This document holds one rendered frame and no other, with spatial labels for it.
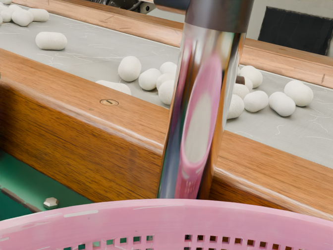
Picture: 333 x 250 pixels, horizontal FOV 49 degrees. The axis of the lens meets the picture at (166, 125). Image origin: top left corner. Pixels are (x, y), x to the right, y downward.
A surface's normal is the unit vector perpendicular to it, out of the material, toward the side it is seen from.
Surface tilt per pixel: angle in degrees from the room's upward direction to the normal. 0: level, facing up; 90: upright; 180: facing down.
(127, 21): 45
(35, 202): 0
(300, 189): 0
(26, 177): 0
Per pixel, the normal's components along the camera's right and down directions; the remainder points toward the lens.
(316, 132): 0.15, -0.91
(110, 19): -0.27, -0.47
